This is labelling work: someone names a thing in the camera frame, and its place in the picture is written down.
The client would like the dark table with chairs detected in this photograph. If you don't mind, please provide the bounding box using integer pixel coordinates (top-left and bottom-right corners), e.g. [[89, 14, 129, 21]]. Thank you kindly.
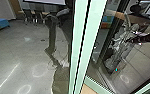
[[16, 8, 60, 27]]

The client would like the green framed glass partition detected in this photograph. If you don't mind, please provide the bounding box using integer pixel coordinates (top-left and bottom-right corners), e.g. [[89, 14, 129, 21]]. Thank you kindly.
[[66, 0, 150, 94]]

